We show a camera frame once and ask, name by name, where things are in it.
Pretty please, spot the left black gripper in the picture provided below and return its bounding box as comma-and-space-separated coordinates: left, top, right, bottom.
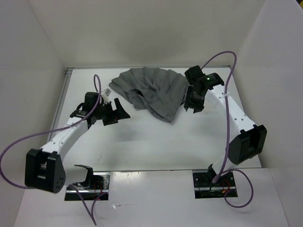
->
94, 97, 130, 125

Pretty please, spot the grey pleated skirt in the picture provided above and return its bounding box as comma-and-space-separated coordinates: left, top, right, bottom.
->
109, 67, 189, 123

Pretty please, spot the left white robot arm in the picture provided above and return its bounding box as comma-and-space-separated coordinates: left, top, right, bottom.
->
25, 92, 130, 193

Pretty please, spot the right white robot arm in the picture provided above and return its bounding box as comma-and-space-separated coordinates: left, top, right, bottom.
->
184, 66, 267, 186

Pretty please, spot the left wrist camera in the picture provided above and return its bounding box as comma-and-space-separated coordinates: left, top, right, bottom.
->
101, 88, 111, 105

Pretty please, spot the aluminium table edge rail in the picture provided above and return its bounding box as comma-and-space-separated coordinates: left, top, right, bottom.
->
50, 67, 74, 130

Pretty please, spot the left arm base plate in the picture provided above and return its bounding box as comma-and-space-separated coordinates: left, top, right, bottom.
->
64, 172, 110, 201

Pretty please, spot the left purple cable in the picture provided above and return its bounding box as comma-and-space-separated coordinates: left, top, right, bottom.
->
0, 74, 108, 225

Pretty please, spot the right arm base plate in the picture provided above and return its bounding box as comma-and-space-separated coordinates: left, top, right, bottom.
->
192, 169, 238, 199

